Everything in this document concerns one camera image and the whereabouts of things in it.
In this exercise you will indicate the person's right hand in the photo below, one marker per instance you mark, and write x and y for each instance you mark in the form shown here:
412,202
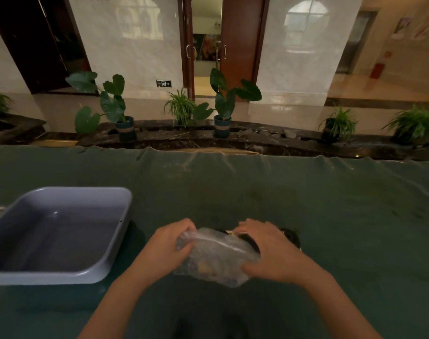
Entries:
278,254

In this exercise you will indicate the person's left hand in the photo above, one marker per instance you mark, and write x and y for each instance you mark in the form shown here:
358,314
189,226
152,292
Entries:
161,248

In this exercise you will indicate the person's right thumb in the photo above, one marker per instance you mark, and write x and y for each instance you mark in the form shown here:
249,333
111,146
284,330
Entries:
253,269

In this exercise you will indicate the person's left thumb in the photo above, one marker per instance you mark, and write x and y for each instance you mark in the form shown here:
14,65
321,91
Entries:
186,248

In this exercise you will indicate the clear plastic bag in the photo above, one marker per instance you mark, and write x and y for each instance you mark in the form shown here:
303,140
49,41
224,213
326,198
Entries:
214,259

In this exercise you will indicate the person's left forearm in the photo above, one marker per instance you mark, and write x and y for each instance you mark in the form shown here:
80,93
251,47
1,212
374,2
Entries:
119,307

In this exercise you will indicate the person's right forearm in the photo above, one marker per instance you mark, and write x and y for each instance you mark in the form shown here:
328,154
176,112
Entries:
334,307

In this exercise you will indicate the black round object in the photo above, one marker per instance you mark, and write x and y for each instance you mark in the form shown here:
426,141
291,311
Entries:
290,238

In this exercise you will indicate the green tablecloth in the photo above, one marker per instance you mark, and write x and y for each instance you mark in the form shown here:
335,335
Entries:
306,208

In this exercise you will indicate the dark stone planter ledge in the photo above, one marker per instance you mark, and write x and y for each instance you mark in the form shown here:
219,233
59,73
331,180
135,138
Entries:
235,139

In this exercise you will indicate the grey-blue plastic tray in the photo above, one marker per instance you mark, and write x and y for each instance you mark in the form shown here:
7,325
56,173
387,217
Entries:
59,236

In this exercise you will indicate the blue plant pot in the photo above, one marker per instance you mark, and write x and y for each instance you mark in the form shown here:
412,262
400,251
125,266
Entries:
222,126
126,127

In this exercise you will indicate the large-leaf green plant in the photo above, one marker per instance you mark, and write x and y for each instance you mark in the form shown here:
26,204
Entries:
224,100
110,102

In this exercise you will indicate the green exit sign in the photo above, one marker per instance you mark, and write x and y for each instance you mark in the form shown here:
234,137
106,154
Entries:
164,83

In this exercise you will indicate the brown wooden door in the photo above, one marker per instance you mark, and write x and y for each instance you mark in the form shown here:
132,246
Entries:
186,31
241,42

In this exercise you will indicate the red fire extinguisher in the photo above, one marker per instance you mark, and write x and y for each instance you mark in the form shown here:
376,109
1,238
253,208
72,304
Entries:
377,71

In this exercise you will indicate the metal elevator door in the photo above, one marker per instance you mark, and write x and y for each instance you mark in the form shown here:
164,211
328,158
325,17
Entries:
355,42

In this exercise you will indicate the wall poster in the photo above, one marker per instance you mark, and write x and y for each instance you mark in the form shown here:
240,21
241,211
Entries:
428,28
402,27

